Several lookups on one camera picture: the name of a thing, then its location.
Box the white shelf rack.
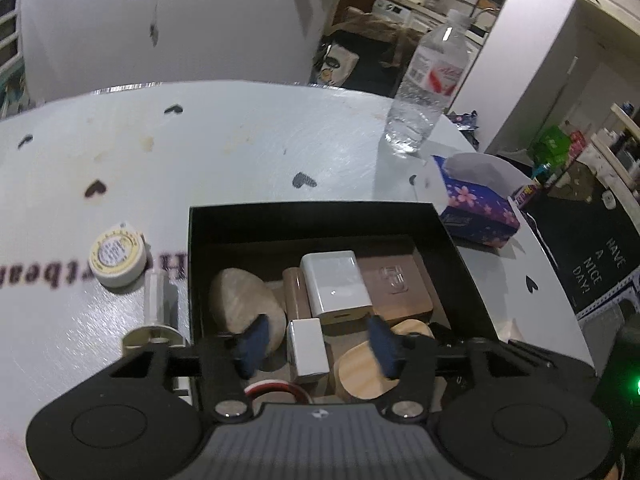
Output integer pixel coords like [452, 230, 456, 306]
[589, 102, 640, 192]

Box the brown jacket on chair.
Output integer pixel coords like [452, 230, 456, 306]
[327, 7, 418, 96]

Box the square wooden block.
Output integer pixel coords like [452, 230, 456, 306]
[357, 254, 435, 324]

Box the clear plastic adhesive hook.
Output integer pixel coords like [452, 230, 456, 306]
[378, 266, 407, 294]

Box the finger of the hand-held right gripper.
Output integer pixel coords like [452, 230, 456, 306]
[515, 341, 597, 386]

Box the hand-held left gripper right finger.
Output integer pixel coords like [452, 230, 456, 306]
[367, 315, 542, 421]

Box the clear plastic water bottle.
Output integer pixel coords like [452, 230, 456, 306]
[383, 8, 471, 155]

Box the brown cylinder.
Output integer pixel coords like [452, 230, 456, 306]
[282, 267, 314, 321]

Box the blue snack wrapper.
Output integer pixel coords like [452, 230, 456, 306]
[447, 111, 480, 134]

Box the white washing machine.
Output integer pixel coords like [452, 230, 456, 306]
[372, 0, 451, 27]

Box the black cardboard box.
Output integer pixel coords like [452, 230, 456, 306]
[188, 202, 501, 411]

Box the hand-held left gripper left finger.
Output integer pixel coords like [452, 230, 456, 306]
[107, 312, 273, 421]

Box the purple bottle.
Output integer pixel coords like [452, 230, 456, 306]
[515, 183, 542, 207]

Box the black doormat with lettering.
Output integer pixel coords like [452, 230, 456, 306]
[520, 187, 640, 322]

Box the round wooden disc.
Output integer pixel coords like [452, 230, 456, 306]
[390, 318, 435, 342]
[333, 339, 402, 402]

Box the large white charger block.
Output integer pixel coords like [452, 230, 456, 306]
[300, 251, 374, 326]

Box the purple floral tissue pack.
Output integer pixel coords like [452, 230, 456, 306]
[430, 153, 534, 249]

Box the red and white round item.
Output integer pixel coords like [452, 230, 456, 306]
[242, 381, 314, 405]

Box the beige smooth stone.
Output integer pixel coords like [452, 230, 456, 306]
[208, 268, 289, 357]

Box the white printed bag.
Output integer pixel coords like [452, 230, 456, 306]
[314, 42, 362, 87]

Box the small white charger block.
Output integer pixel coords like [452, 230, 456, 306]
[286, 318, 331, 385]

